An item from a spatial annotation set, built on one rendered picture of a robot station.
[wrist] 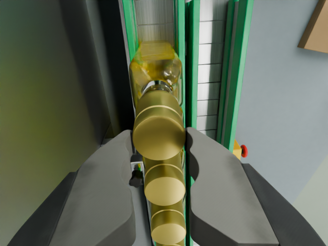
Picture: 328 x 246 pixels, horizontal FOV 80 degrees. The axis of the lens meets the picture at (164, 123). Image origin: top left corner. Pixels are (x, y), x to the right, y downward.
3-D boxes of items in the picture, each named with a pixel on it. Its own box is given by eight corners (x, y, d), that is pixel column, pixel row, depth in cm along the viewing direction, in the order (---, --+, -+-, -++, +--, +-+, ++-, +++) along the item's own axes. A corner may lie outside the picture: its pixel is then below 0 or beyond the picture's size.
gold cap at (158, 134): (133, 90, 15) (127, 115, 11) (179, 88, 15) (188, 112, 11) (138, 130, 17) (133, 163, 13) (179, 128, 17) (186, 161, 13)
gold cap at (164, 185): (143, 144, 19) (140, 177, 15) (180, 141, 19) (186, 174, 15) (147, 173, 21) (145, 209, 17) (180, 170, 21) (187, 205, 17)
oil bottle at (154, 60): (139, 41, 36) (123, 68, 18) (169, 39, 37) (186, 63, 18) (142, 71, 39) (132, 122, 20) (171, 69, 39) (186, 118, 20)
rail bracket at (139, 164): (115, 135, 46) (103, 176, 35) (145, 133, 47) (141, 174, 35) (118, 150, 48) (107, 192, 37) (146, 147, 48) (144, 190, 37)
